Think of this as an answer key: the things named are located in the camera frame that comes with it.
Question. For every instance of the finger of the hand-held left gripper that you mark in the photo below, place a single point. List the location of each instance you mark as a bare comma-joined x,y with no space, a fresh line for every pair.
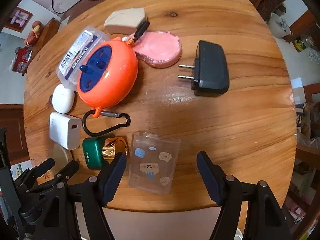
46,165
68,169

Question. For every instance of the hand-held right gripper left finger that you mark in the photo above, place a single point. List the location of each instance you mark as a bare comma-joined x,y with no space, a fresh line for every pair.
113,180

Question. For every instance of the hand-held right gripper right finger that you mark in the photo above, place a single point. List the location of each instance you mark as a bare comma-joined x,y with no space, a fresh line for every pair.
212,182

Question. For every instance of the green perfume bottle gold cap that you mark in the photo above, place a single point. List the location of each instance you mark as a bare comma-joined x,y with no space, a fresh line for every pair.
92,152

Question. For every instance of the clear card case with stickers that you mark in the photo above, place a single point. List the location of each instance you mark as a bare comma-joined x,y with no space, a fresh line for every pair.
155,155

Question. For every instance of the beige plastic box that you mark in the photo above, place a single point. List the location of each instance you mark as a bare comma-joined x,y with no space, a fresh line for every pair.
125,18

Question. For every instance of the beige oval object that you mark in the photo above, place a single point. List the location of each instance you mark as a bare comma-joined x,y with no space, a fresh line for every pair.
61,155

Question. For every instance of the white charger block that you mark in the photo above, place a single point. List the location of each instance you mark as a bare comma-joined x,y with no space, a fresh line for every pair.
62,132

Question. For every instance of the black carabiner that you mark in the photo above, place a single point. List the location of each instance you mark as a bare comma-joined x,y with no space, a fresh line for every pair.
85,127

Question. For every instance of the brown wooden door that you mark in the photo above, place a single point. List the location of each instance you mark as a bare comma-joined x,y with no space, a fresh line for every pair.
12,132

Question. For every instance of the white earbuds case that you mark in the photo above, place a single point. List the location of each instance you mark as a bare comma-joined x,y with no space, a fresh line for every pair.
62,98

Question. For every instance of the orange round case blue centre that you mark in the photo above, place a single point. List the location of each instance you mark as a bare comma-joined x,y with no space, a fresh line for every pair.
120,75

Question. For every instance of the clear plastic bag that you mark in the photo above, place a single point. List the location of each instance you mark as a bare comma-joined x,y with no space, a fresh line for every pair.
311,142

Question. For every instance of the red printed box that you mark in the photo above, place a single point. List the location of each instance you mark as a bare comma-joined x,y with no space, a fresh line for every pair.
22,60

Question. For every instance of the printed cardboard box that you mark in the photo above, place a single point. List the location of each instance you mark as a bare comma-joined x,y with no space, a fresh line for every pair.
301,118

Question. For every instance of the clear plastic box striped label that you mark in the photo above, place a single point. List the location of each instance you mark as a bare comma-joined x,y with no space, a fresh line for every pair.
73,55

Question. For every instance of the black power adapter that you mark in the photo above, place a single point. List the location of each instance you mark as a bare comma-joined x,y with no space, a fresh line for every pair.
212,67

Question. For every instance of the wooden cabinet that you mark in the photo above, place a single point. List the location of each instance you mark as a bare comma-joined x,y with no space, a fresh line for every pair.
47,35

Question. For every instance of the toy figure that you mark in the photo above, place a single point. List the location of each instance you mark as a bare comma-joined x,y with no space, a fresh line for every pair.
34,32

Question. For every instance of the pink round lid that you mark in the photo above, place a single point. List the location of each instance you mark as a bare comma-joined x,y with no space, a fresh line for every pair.
160,47

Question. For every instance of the framed picture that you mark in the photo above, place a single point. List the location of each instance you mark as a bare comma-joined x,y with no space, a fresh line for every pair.
19,19

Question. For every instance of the black plug connector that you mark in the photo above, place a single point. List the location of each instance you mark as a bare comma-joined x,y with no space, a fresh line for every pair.
141,28

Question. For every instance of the green tin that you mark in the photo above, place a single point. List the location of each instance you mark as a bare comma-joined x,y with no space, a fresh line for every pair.
298,44

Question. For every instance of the white ceramic bowl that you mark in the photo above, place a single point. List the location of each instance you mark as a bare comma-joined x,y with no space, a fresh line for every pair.
280,26

